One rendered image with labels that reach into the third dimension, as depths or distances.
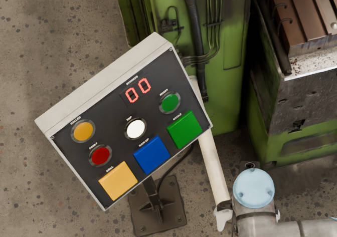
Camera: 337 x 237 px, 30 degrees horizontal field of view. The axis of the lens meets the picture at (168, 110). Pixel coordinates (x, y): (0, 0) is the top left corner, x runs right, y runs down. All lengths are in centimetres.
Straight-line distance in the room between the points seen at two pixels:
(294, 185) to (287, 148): 19
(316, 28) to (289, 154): 84
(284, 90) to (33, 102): 131
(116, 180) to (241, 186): 39
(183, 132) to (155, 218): 101
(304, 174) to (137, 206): 67
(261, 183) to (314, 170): 138
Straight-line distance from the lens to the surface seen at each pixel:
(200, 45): 175
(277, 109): 186
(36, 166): 263
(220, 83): 209
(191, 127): 151
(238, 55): 194
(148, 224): 248
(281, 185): 252
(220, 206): 144
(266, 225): 119
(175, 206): 249
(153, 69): 139
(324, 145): 243
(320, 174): 255
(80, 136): 138
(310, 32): 165
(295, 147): 241
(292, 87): 174
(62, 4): 292
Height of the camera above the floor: 243
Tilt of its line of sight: 68 degrees down
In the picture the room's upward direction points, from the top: 11 degrees counter-clockwise
